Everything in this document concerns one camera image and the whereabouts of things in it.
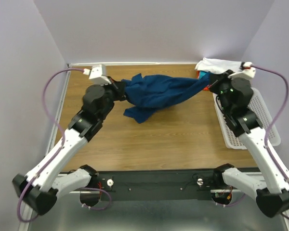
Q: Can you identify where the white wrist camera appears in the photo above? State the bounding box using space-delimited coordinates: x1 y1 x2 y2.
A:
83 64 112 86
228 62 256 81

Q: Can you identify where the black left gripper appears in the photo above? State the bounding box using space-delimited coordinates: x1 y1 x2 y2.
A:
97 76 126 121

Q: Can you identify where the orange folded t shirt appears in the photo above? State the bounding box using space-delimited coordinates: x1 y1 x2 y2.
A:
196 71 210 92

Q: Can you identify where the dark blue t shirt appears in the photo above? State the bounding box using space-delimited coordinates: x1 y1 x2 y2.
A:
122 73 210 124

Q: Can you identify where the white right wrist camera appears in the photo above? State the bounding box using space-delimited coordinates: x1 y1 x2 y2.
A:
228 62 256 81

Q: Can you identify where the white folded t shirt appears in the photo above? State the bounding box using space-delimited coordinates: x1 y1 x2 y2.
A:
195 58 242 74

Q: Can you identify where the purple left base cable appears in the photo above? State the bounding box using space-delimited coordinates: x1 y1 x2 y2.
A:
80 187 113 211

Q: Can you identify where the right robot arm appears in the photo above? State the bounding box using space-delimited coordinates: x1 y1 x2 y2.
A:
209 70 289 218

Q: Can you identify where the white table edge strip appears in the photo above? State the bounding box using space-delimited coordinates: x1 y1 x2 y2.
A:
67 62 197 67

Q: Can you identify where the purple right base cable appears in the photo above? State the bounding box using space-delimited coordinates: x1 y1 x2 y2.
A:
214 192 246 208

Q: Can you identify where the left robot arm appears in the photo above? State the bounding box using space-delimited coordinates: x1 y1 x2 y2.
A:
12 79 126 216

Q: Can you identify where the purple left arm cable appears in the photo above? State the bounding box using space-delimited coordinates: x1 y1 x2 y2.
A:
16 67 90 223

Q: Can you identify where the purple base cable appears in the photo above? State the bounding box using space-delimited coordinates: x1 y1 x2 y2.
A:
80 187 113 211
214 192 246 208

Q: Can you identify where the white plastic basket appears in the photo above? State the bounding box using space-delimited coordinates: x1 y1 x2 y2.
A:
212 87 281 150

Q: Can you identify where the aluminium frame rail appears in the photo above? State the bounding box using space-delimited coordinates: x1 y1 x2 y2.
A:
17 67 78 224

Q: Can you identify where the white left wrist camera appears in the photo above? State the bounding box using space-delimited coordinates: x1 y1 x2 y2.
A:
83 64 112 86

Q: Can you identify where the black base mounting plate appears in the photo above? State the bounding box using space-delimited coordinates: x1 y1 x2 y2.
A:
88 168 231 201

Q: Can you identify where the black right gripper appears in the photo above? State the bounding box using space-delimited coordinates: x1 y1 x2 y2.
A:
207 69 239 114

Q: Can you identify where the teal folded t shirt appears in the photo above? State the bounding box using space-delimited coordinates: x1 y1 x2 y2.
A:
198 71 210 81

